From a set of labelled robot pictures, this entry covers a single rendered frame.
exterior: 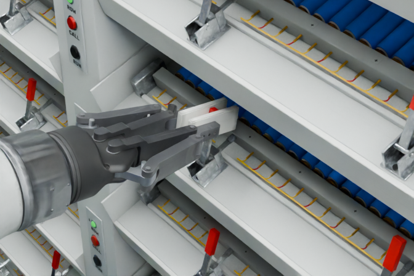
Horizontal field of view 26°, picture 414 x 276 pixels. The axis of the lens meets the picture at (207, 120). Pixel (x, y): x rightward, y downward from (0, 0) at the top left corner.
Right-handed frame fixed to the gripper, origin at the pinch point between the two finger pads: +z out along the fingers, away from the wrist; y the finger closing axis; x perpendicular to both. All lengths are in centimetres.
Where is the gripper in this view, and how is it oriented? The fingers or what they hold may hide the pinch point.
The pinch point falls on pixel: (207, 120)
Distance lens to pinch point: 100.7
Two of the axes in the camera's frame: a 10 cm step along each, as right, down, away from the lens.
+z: 7.5, -2.4, 6.1
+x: 1.4, -8.5, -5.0
